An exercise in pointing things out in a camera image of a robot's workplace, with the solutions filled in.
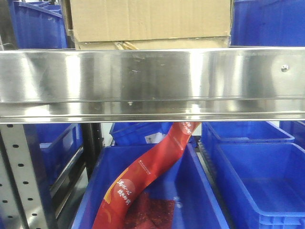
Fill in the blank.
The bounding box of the large brown cardboard box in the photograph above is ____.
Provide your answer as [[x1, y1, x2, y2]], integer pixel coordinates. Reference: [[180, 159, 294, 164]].
[[70, 0, 233, 50]]

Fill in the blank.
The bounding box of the stainless steel shelf beam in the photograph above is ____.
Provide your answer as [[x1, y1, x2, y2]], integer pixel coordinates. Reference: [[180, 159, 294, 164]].
[[0, 47, 305, 124]]

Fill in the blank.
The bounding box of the perforated steel shelf upright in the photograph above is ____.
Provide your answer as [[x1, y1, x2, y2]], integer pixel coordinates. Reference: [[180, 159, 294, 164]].
[[0, 124, 57, 229]]

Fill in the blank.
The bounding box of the blue bin back centre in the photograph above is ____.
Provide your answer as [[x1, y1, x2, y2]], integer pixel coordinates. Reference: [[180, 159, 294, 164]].
[[109, 122, 173, 146]]

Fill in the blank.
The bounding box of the blue bin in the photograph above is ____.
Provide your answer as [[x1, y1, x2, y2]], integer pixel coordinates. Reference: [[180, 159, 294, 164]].
[[213, 143, 305, 229], [201, 121, 295, 154], [72, 144, 229, 229], [8, 0, 68, 49], [109, 122, 173, 146], [24, 123, 83, 186], [231, 0, 305, 47]]

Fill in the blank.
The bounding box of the blue bin back right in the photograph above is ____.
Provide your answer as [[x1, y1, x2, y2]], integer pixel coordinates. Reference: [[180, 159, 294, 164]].
[[201, 121, 295, 154]]

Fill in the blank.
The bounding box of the crumpled clear packing tape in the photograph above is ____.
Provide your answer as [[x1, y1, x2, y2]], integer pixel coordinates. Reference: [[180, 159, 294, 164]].
[[114, 41, 139, 50]]

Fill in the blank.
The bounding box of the dark red sheet in bin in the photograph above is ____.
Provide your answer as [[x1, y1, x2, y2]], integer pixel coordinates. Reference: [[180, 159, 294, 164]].
[[124, 192, 175, 229]]

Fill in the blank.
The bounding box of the blue bin lower centre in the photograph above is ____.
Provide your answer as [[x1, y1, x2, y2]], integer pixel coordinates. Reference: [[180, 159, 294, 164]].
[[72, 144, 229, 229]]

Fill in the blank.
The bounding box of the red printed paper banner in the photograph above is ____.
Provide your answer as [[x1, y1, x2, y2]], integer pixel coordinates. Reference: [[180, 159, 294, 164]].
[[92, 122, 200, 229]]

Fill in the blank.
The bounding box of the blue bin lower left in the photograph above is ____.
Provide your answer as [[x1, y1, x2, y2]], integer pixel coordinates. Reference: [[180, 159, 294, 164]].
[[24, 123, 83, 186]]

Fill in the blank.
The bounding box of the blue bin lower right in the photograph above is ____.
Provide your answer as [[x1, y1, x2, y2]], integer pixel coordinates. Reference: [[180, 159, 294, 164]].
[[213, 143, 305, 229]]

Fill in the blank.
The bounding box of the blue bin upper right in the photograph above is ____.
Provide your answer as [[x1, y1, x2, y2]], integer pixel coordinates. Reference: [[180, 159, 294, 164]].
[[231, 0, 305, 47]]

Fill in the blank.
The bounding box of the blue bin upper left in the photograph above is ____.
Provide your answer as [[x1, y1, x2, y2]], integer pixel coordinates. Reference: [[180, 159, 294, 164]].
[[8, 0, 68, 49]]

